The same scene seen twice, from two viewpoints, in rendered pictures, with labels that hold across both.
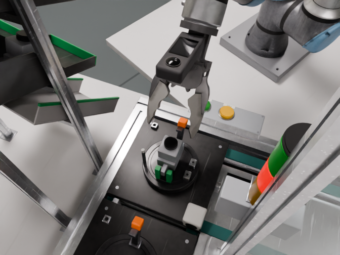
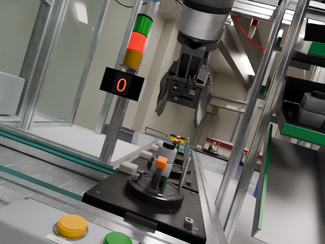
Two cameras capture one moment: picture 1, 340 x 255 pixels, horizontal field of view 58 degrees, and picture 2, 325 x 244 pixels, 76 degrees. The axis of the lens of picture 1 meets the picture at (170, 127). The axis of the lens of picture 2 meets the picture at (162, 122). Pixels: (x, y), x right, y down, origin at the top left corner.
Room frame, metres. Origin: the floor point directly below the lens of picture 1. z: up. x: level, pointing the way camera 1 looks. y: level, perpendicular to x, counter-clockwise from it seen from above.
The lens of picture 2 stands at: (0.79, -0.16, 1.15)
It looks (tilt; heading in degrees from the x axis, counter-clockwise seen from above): 2 degrees down; 165
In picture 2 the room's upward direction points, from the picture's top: 18 degrees clockwise
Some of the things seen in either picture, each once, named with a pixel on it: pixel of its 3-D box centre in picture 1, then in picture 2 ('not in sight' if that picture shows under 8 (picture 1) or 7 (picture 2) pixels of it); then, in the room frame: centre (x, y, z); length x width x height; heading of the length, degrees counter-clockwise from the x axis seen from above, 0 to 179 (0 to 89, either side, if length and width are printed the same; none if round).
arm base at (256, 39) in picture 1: (269, 32); not in sight; (0.85, -0.35, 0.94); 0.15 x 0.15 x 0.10
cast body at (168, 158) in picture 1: (169, 153); (165, 157); (0.31, 0.00, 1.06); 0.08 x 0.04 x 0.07; 158
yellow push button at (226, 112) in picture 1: (226, 113); (71, 228); (0.49, -0.16, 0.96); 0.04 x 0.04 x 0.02
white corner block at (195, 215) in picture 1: (194, 216); (127, 170); (0.19, -0.06, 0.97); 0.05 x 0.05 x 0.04; 68
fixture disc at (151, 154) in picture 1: (170, 164); (155, 189); (0.32, 0.00, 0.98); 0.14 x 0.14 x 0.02
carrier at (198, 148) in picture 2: not in sight; (211, 148); (-0.82, 0.75, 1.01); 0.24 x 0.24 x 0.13; 68
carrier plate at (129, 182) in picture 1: (170, 167); (152, 196); (0.32, 0.00, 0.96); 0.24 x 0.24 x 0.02; 68
